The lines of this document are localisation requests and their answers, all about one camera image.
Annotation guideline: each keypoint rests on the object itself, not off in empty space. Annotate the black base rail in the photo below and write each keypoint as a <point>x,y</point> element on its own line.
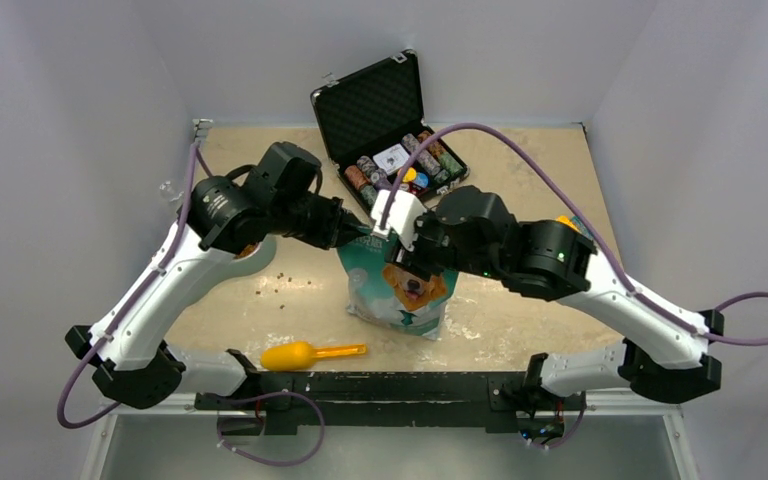
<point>498,402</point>

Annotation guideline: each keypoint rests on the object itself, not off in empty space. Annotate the toy brick block stack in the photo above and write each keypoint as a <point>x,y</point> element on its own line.
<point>576,224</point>

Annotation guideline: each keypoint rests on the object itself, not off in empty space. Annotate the green dog food bag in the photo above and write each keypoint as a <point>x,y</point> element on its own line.
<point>386,295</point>

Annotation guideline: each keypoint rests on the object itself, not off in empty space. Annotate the green double pet bowl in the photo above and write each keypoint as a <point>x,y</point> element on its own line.
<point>254,258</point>

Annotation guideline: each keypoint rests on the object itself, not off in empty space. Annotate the yellow plastic scoop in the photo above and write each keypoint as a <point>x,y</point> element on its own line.
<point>301,355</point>

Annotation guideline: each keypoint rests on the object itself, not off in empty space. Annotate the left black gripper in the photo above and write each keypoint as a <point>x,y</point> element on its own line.
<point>328,230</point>

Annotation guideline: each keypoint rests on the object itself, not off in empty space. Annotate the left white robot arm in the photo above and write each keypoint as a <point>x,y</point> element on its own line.
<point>225,229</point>

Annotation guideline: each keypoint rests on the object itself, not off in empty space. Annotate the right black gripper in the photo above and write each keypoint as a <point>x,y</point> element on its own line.
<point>415,260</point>

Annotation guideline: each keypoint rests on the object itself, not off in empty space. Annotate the black poker chip case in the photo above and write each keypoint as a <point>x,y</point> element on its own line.
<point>369,121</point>

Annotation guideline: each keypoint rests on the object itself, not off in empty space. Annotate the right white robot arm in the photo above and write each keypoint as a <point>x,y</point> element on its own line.
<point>663,354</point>

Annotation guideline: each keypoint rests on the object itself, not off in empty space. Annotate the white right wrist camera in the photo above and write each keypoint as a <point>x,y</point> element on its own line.
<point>397,217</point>

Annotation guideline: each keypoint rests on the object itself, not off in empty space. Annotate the clear glass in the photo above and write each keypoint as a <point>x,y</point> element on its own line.
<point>171,193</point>

